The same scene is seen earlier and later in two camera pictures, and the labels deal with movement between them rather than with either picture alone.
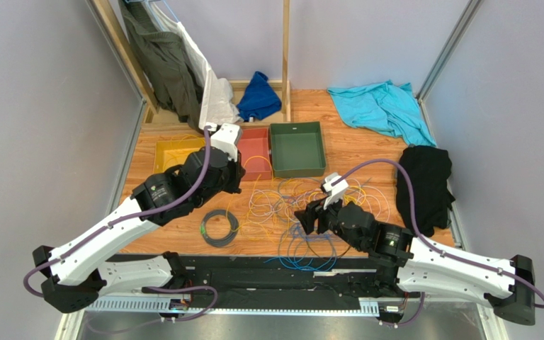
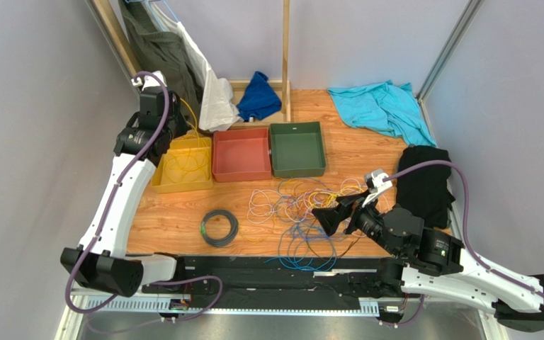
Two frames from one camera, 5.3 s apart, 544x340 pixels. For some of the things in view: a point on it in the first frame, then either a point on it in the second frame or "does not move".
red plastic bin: [253, 153] does not move
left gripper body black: [228, 183] to [176, 125]
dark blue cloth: [260, 100] does not move
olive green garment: [165, 61] does not move
